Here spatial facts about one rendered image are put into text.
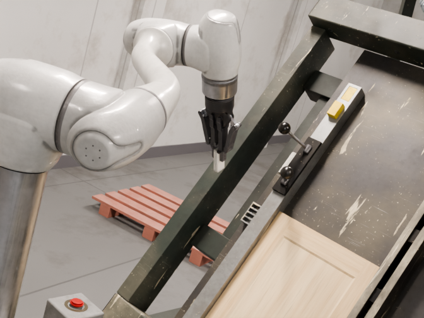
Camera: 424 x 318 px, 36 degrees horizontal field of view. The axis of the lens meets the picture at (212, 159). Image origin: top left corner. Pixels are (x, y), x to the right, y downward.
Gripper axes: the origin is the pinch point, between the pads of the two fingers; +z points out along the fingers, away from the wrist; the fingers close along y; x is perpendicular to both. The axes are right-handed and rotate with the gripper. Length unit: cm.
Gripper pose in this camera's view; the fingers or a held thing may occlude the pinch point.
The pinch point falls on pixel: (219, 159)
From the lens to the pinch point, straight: 176.1
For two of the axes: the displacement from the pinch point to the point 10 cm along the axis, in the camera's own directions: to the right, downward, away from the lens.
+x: -6.4, 4.4, -6.2
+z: 0.0, 8.2, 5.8
